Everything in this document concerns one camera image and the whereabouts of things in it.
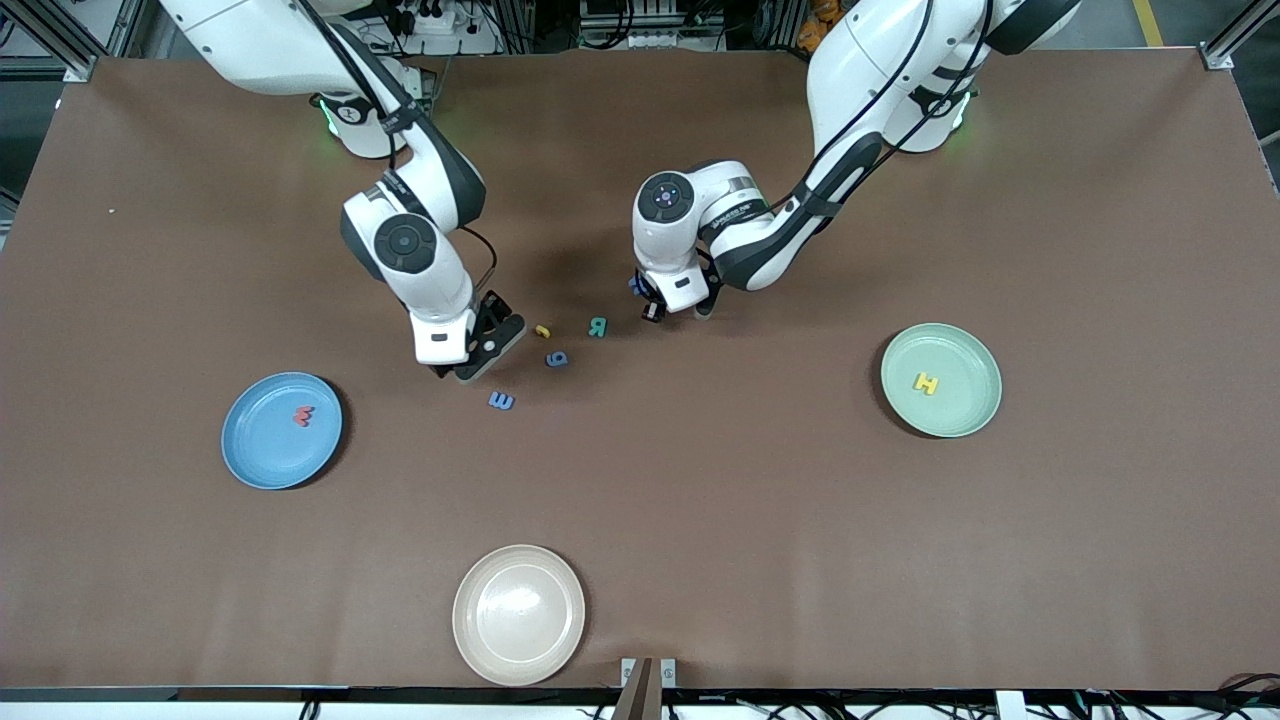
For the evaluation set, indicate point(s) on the teal foam letter R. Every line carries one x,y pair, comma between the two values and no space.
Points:
597,327

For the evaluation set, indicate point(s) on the blue foam letter g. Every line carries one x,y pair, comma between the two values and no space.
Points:
556,358

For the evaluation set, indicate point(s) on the red foam letter w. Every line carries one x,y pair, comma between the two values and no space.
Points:
303,415

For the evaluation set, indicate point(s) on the yellow foam letter H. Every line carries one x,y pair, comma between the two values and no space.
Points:
927,383

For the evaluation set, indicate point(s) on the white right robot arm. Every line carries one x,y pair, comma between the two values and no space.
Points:
260,40

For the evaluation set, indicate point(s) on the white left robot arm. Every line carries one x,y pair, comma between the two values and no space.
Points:
880,60

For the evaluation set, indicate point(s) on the blue foam letter m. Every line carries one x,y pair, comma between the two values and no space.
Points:
501,400

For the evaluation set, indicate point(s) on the blue round plate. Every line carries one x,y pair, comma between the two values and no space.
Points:
270,445

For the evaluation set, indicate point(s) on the brown table cover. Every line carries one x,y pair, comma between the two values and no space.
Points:
700,520

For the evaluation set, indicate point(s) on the beige round plate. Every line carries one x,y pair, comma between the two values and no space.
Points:
519,615

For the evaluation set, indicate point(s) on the grey electronics rack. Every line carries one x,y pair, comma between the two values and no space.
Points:
650,15

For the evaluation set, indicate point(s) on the orange packets pile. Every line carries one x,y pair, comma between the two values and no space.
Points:
812,35

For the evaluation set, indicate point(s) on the white power strip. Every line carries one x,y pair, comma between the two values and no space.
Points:
440,22

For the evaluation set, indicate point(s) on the pale green round plate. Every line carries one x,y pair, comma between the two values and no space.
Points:
960,400

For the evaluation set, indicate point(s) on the white plastic block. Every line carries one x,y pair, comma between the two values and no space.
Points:
1010,706

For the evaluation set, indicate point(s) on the metal bracket with brown post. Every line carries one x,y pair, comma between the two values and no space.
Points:
648,695

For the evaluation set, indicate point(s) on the aluminium frame profile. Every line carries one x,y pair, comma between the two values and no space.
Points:
1218,58
75,70

